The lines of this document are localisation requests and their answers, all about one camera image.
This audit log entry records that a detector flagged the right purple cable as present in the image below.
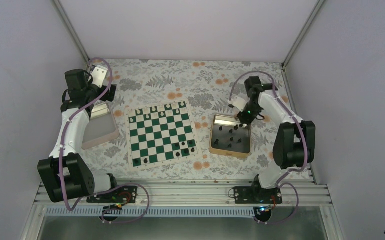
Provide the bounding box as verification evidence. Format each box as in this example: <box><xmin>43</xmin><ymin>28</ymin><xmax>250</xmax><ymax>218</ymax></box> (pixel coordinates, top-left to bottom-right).
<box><xmin>228</xmin><ymin>70</ymin><xmax>310</xmax><ymax>226</ymax></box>

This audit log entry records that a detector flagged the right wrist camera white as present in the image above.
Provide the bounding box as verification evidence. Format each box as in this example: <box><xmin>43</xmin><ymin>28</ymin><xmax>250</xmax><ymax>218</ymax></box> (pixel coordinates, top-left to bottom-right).
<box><xmin>229</xmin><ymin>96</ymin><xmax>248</xmax><ymax>112</ymax></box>

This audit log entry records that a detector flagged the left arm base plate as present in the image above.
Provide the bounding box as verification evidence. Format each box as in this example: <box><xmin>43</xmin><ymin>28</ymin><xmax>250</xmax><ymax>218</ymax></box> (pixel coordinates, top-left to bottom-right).
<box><xmin>86</xmin><ymin>185</ymin><xmax>138</xmax><ymax>205</ymax></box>

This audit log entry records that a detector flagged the floral patterned table mat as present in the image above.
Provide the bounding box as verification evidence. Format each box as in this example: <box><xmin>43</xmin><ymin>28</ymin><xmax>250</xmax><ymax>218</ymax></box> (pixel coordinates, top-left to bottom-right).
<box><xmin>80</xmin><ymin>59</ymin><xmax>289</xmax><ymax>181</ymax></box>

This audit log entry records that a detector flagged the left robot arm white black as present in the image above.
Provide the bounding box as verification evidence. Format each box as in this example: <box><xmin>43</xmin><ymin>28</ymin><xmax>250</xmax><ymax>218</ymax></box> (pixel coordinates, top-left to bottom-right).
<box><xmin>37</xmin><ymin>65</ymin><xmax>120</xmax><ymax>203</ymax></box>

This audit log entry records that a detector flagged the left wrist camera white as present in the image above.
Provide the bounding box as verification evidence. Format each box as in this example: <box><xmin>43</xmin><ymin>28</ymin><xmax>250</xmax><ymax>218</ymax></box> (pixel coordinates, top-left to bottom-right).
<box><xmin>90</xmin><ymin>65</ymin><xmax>109</xmax><ymax>88</ymax></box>

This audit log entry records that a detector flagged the aluminium corner post right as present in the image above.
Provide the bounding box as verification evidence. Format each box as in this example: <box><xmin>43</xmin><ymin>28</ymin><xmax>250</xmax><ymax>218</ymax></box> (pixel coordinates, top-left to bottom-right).
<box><xmin>282</xmin><ymin>0</ymin><xmax>326</xmax><ymax>68</ymax></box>

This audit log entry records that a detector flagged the aluminium rail frame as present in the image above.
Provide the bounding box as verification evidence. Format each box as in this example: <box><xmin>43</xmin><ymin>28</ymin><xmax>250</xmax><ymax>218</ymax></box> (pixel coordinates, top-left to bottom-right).
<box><xmin>21</xmin><ymin>180</ymin><xmax>344</xmax><ymax>240</ymax></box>

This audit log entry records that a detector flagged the purple cable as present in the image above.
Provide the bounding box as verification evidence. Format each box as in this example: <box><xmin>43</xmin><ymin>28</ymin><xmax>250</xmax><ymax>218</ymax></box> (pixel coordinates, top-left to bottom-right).
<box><xmin>228</xmin><ymin>70</ymin><xmax>310</xmax><ymax>226</ymax></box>
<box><xmin>57</xmin><ymin>57</ymin><xmax>151</xmax><ymax>225</ymax></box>

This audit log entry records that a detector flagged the green white chess board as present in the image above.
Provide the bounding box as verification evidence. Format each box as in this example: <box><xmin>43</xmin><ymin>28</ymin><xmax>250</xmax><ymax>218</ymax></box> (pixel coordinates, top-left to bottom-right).
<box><xmin>125</xmin><ymin>98</ymin><xmax>203</xmax><ymax>171</ymax></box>

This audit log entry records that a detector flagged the aluminium corner post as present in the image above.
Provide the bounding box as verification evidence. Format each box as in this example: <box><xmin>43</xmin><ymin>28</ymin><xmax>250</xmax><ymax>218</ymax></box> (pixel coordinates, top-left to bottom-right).
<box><xmin>51</xmin><ymin>0</ymin><xmax>90</xmax><ymax>63</ymax></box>
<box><xmin>282</xmin><ymin>0</ymin><xmax>326</xmax><ymax>68</ymax></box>

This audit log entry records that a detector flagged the gold metal tray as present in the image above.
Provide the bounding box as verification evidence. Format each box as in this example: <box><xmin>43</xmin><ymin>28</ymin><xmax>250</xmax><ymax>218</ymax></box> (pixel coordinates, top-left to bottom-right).
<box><xmin>209</xmin><ymin>114</ymin><xmax>252</xmax><ymax>159</ymax></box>

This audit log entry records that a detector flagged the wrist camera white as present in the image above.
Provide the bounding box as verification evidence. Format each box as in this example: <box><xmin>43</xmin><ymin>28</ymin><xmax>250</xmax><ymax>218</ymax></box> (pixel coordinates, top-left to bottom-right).
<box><xmin>229</xmin><ymin>96</ymin><xmax>248</xmax><ymax>112</ymax></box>
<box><xmin>90</xmin><ymin>65</ymin><xmax>109</xmax><ymax>88</ymax></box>

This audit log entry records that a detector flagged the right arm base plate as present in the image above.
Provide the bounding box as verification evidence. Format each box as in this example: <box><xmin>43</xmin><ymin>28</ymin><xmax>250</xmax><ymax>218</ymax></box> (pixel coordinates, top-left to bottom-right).
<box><xmin>233</xmin><ymin>186</ymin><xmax>283</xmax><ymax>205</ymax></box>

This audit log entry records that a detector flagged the aluminium corner post left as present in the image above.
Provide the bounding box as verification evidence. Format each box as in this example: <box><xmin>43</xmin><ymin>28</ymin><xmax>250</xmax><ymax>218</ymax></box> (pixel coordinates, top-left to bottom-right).
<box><xmin>51</xmin><ymin>0</ymin><xmax>90</xmax><ymax>63</ymax></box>

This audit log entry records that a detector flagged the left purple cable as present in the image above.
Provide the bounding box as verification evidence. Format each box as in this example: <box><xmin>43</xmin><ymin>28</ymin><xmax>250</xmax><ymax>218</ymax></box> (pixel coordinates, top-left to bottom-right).
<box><xmin>57</xmin><ymin>57</ymin><xmax>151</xmax><ymax>225</ymax></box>

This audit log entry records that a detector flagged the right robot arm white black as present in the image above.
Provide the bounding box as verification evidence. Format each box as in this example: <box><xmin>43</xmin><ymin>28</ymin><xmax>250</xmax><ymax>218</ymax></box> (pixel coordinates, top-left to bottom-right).
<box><xmin>237</xmin><ymin>76</ymin><xmax>316</xmax><ymax>204</ymax></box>

